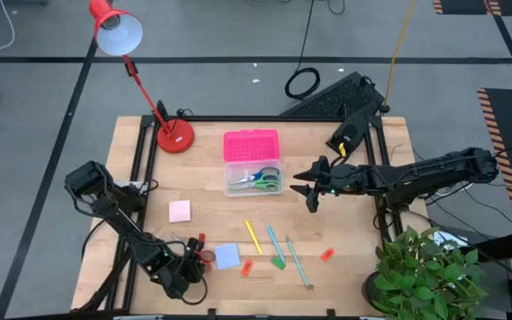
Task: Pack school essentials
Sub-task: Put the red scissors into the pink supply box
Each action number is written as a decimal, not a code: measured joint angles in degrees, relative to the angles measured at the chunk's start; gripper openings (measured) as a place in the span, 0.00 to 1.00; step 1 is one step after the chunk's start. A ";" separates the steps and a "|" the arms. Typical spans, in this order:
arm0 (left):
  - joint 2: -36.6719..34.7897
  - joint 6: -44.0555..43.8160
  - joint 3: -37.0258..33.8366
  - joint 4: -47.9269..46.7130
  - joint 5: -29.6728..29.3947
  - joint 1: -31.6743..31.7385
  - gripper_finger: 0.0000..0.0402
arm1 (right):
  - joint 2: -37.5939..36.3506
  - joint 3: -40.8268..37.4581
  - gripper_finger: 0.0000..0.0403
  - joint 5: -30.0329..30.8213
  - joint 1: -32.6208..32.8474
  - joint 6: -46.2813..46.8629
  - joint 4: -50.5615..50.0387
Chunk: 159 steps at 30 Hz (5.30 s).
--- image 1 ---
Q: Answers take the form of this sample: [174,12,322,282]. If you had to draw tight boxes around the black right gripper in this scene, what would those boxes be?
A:
[289,156,368,213]

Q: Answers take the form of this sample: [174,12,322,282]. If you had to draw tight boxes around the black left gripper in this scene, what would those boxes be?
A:
[157,239,207,300]

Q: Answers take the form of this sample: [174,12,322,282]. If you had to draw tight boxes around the blue sticky note pad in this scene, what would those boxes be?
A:
[213,242,242,271]

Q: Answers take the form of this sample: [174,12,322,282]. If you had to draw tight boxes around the pink sticky note pad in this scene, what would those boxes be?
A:
[168,199,192,224]

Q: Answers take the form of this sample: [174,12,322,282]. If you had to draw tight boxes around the green handled scissors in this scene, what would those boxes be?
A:
[228,175,282,194]

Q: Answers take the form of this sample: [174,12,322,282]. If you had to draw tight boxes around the blue handled scissors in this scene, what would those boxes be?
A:
[228,166,281,187]

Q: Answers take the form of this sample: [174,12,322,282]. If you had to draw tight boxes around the yellow highlighter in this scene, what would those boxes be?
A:
[244,219,265,257]

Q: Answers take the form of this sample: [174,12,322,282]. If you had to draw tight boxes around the teal pen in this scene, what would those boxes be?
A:
[265,222,287,266]

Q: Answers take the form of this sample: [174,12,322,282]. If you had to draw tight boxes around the teal pencil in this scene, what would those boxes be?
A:
[284,235,315,291]

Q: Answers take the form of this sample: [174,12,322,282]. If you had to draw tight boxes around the pink and clear pencil case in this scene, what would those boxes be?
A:
[222,129,285,198]

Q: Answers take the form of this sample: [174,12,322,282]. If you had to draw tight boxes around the black keyboard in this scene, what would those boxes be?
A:
[278,70,387,119]

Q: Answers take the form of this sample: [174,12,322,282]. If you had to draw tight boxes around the red desk lamp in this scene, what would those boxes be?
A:
[88,0,196,155]

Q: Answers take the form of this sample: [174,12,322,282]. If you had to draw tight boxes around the black plant pot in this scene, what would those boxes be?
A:
[361,269,388,315]

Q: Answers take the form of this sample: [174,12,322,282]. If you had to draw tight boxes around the green leafy plant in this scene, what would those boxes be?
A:
[372,225,491,320]

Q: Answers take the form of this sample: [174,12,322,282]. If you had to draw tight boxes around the white flat object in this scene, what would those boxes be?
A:
[432,229,469,249]

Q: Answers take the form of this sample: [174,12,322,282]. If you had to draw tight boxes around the black stand base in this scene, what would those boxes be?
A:
[460,230,512,272]

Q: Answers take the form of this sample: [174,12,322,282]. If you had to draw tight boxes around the black hazard striped mat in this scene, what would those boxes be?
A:
[476,87,512,232]
[432,0,512,17]

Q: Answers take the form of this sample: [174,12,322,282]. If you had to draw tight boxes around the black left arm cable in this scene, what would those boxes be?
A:
[179,273,211,307]

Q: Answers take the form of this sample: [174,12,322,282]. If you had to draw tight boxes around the black aluminium table frame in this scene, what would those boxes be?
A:
[76,114,406,320]

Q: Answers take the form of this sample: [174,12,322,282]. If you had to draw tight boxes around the black coiled cable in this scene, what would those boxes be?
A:
[284,0,323,101]

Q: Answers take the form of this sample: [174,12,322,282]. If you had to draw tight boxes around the yellow cable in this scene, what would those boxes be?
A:
[382,0,417,112]

